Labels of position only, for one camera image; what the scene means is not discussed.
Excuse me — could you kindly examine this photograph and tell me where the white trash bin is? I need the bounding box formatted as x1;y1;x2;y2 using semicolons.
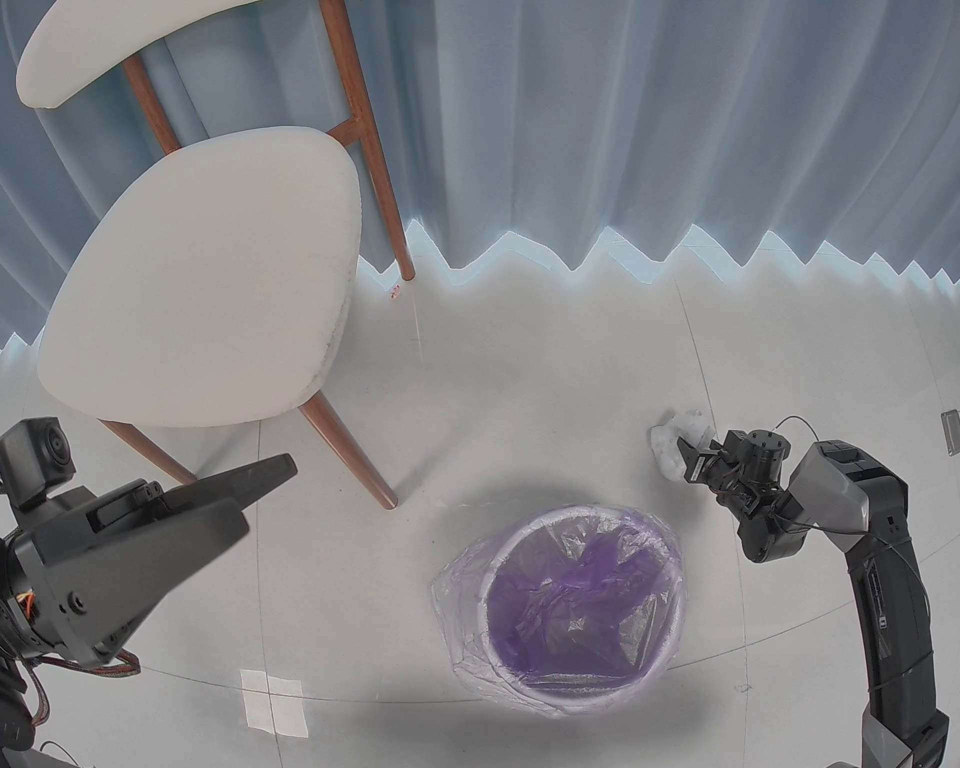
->
476;506;687;710

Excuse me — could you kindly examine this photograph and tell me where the purple plastic bag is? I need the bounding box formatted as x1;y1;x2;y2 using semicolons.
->
429;504;687;721

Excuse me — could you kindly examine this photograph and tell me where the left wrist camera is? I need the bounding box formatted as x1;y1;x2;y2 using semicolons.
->
0;416;78;515

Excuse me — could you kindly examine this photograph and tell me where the white paper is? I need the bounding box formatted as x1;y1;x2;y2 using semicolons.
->
648;407;714;481

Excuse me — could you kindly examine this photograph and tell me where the white cushioned wooden chair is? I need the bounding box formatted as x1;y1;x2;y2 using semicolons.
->
15;0;416;513

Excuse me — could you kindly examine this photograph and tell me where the pale blue curtain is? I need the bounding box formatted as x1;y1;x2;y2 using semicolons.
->
0;0;960;354

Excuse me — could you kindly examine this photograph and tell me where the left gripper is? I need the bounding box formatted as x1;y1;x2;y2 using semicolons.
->
0;453;299;669

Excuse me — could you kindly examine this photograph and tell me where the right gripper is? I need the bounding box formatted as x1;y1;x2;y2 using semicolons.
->
677;437;751;519

